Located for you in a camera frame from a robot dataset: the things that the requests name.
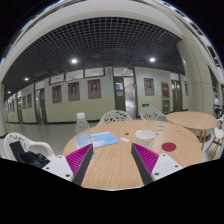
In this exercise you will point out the flat round red coaster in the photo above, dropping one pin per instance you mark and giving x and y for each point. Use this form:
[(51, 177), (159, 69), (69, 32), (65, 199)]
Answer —
[(169, 147)]

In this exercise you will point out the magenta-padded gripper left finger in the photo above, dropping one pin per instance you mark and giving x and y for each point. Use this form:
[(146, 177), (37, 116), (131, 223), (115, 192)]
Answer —
[(78, 160)]

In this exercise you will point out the framed wall pictures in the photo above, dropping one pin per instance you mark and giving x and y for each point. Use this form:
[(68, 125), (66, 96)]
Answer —
[(94, 89)]

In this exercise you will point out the white plastic armchair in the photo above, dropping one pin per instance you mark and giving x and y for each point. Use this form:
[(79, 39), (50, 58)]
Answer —
[(36, 146)]

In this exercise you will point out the white chair with wooden legs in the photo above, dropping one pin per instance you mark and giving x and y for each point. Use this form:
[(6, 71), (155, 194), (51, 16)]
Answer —
[(218, 133)]

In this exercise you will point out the round ceiling lights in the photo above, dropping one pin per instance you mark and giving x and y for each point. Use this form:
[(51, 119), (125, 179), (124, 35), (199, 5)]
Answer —
[(74, 61)]

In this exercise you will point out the light blue paper booklet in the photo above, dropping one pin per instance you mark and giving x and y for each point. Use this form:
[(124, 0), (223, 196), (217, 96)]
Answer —
[(100, 138)]

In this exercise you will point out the dark single door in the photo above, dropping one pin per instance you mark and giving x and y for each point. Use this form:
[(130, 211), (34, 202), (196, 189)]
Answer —
[(40, 106)]

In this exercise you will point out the clear plastic water bottle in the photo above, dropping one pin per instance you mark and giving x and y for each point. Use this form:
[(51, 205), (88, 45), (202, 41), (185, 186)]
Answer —
[(82, 131)]

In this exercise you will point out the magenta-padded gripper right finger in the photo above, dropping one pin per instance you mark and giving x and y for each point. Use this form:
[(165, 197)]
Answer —
[(146, 159)]

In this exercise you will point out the dark double door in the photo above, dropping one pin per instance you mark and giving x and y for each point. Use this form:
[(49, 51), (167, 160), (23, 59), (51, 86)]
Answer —
[(176, 96)]

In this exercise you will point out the black bag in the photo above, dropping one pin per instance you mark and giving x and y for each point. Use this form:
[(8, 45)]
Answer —
[(31, 158)]

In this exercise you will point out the open dark-framed doorway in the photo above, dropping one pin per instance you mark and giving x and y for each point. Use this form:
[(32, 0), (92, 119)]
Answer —
[(120, 100)]

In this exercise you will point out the round wooden table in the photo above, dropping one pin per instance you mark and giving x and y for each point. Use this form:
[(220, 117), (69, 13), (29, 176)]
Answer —
[(191, 120)]

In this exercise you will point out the white lattice-back plastic chair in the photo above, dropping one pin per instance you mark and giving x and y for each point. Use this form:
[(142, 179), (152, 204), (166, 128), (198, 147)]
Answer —
[(151, 113), (115, 116)]

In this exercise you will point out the person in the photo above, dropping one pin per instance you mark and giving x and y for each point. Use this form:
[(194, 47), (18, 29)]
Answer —
[(217, 103)]

